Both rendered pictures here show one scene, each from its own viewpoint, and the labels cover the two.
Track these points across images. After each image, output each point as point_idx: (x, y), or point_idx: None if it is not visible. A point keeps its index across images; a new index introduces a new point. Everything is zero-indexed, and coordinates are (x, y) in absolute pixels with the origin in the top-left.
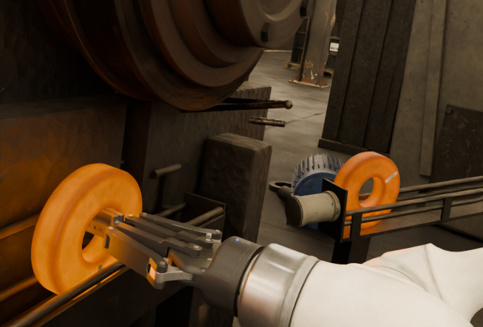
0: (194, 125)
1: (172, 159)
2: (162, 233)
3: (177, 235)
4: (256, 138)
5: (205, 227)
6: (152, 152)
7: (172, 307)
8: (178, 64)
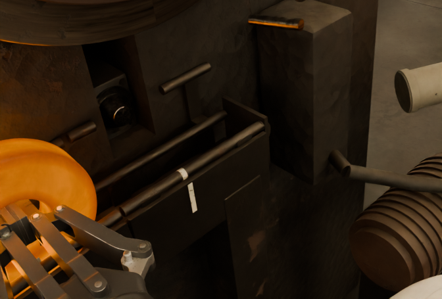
0: (228, 3)
1: (198, 57)
2: (57, 254)
3: (68, 265)
4: None
5: (227, 160)
6: (152, 63)
7: (214, 238)
8: None
